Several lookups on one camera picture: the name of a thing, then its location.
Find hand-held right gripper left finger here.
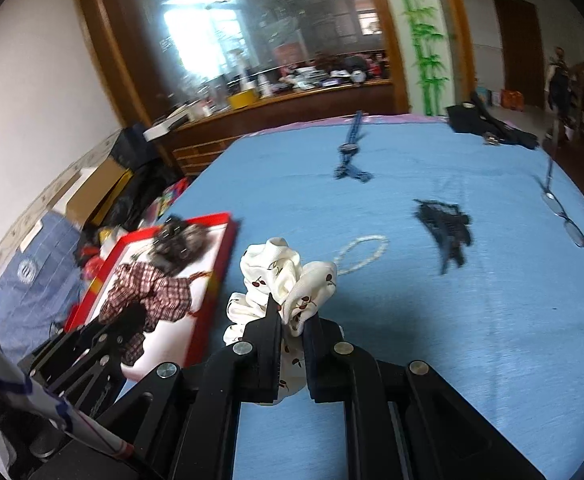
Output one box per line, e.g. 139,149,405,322
94,294,285,480

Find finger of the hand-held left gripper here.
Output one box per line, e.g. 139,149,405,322
31,305,147,397

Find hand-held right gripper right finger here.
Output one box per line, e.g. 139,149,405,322
303,316,545,480

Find red tray box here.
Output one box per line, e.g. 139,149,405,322
63,212,240,368

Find white cherry print scrunchie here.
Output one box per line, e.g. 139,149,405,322
222,236,345,406

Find red plaid scrunchie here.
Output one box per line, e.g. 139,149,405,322
98,260,195,367

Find black organza scrunchie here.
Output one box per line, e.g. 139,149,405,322
148,215,215,277

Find striped white cloth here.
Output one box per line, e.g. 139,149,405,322
0,322,135,461

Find red plastic bag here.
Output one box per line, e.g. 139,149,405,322
74,244,105,281

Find blue checked bag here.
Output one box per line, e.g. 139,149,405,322
0,210,90,351

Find blue blanket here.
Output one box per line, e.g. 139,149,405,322
117,117,584,480

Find black plastic bag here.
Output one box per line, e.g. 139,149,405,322
117,160,183,231

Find cardboard box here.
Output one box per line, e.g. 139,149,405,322
47,157,133,226

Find colourful book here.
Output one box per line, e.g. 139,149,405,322
157,180,193,216

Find black hair clip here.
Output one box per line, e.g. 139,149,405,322
412,199,473,276

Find blue striped wristwatch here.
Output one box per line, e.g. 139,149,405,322
333,110,374,184

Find navy box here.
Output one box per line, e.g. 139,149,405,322
111,122,165,171

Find white flat box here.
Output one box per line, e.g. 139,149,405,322
143,112,190,142

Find wooden dresser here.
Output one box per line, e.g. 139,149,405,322
69,0,478,177

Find yellow box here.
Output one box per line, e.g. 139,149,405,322
228,89,257,110

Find eyeglasses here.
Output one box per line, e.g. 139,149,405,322
534,152,584,248

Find black cloth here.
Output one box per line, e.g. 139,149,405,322
444,91,540,150

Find dresser mirror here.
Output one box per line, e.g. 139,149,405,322
122,0,390,126

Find brown wooden door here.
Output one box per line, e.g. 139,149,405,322
489,0,548,108

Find white bead necklace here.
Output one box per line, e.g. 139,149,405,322
333,234,390,277

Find green bamboo wall sticker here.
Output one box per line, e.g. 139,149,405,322
389,0,450,117

